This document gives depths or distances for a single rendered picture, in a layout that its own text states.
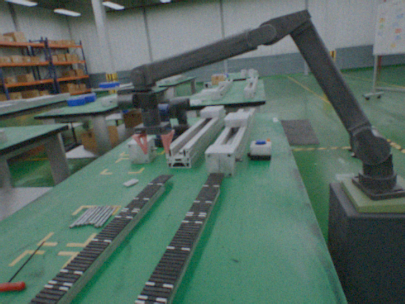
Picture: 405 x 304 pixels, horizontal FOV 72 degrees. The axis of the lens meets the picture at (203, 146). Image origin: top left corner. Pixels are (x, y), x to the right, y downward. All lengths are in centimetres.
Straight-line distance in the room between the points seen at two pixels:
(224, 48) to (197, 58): 8
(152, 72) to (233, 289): 59
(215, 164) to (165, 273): 51
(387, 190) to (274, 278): 41
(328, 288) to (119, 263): 42
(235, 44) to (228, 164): 41
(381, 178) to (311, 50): 37
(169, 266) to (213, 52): 53
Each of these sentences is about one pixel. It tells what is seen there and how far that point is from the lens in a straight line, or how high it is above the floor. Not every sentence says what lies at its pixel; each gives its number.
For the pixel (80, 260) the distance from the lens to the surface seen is 67.
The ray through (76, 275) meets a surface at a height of 81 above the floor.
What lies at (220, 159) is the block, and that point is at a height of 85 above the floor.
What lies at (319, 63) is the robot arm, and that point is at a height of 115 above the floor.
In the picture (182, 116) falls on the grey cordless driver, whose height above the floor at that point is 89.
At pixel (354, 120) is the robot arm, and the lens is 79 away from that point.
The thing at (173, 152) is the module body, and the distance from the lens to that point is 114.
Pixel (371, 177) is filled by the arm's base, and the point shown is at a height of 85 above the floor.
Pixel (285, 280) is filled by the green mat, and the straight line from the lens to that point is 59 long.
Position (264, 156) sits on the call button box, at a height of 80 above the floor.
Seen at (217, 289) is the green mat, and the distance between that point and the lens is 58.
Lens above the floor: 118
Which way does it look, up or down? 17 degrees down
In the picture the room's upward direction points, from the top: 6 degrees counter-clockwise
